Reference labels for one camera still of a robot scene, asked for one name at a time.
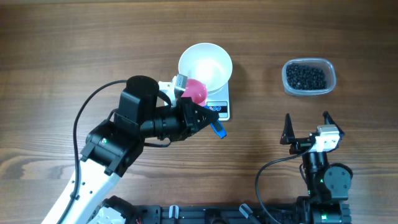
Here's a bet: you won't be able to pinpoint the pink scoop blue handle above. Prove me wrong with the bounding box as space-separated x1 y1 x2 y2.
182 79 227 139

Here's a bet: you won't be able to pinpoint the white kitchen scale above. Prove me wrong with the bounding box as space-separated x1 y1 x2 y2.
206 83 231 121

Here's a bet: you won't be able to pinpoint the white bowl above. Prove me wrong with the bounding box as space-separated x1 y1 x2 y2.
178 43 233 92

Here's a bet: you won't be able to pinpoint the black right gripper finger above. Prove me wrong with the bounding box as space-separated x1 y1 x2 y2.
323 111 345 137
280 113 295 145

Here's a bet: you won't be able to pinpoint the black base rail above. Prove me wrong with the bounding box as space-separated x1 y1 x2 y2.
102 203 352 224

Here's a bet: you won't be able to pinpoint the black beans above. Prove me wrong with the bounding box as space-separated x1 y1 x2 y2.
286 63 326 90

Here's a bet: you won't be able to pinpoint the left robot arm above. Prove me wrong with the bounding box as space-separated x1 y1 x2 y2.
43 74 226 223

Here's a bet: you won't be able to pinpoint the clear plastic container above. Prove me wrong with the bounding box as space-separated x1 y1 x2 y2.
282 58 336 96

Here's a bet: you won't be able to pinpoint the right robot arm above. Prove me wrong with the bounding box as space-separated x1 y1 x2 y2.
280 112 353 224

